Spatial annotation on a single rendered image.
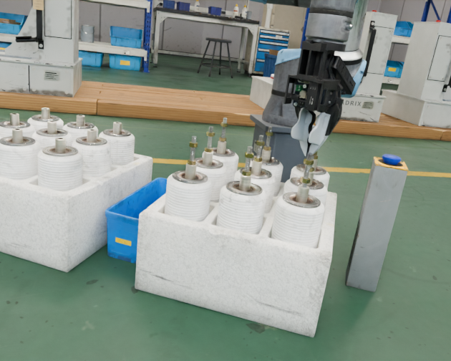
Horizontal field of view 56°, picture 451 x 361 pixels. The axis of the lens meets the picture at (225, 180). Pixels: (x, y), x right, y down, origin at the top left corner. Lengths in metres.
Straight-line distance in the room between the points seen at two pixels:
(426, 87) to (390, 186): 2.51
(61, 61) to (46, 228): 1.87
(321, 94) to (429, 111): 2.74
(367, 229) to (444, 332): 0.26
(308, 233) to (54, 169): 0.56
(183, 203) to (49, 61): 2.02
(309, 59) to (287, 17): 6.50
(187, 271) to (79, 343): 0.24
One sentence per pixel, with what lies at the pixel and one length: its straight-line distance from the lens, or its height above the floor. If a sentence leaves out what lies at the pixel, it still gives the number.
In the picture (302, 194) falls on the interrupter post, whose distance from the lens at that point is 0.85.
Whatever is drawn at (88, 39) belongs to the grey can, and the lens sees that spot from 5.46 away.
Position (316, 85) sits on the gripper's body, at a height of 0.48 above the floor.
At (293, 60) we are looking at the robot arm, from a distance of 1.33.
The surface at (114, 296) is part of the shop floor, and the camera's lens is 0.96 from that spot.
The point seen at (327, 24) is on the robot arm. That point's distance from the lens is 0.78.
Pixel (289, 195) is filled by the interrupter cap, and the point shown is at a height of 0.25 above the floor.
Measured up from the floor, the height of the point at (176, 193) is 0.23.
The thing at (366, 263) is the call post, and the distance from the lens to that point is 1.09.
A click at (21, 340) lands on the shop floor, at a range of 0.87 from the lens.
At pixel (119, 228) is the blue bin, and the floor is 0.08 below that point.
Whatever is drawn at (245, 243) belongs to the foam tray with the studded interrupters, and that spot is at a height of 0.17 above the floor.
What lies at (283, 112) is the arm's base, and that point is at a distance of 1.34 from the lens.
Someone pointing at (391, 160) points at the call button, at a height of 0.32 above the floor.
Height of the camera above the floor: 0.55
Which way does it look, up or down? 19 degrees down
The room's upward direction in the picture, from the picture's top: 7 degrees clockwise
